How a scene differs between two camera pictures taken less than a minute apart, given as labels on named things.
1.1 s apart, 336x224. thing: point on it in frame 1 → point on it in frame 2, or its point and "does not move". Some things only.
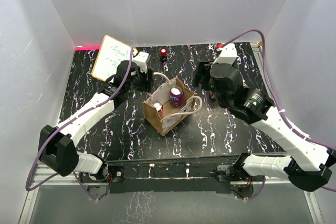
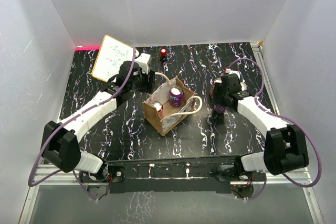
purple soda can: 176,95 does not move
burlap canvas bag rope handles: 170,105 does not move
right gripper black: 202,70 → 217,96
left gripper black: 147,80 does not move
